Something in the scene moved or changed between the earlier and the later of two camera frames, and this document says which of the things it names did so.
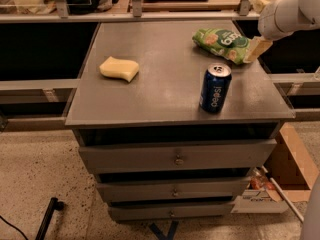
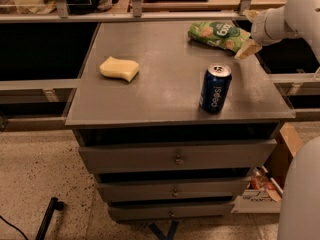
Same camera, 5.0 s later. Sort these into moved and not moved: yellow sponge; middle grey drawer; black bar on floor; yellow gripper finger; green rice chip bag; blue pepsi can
Moved: yellow gripper finger; green rice chip bag
Not moved: middle grey drawer; blue pepsi can; yellow sponge; black bar on floor
